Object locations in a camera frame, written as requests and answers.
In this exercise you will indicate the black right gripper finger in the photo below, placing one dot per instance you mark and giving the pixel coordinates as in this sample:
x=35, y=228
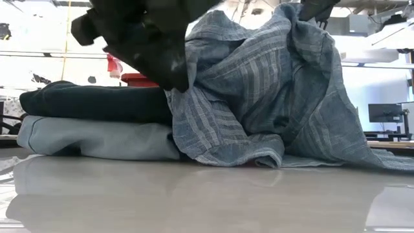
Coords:
x=315, y=9

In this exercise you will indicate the red plastic laundry bin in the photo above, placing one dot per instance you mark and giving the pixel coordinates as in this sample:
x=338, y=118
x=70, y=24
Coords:
x=139, y=80

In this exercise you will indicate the black rounded object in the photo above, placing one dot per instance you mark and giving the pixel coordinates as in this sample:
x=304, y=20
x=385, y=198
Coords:
x=9, y=124

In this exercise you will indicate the black pants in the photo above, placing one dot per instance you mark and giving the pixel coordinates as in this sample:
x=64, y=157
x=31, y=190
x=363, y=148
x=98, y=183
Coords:
x=97, y=102

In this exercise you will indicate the blue striped garment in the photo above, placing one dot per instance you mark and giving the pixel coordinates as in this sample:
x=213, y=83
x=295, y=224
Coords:
x=265, y=97

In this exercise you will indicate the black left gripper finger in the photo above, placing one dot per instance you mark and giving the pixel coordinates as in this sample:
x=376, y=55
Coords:
x=161, y=68

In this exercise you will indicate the black computer monitor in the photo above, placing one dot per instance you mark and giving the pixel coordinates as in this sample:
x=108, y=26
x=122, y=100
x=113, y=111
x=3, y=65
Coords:
x=385, y=112

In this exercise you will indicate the light blue denim jeans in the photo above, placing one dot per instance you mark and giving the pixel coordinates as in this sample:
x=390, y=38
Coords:
x=97, y=139

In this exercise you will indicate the tan wooden desk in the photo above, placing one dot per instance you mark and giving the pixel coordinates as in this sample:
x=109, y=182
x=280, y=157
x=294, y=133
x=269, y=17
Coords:
x=8, y=137
x=391, y=144

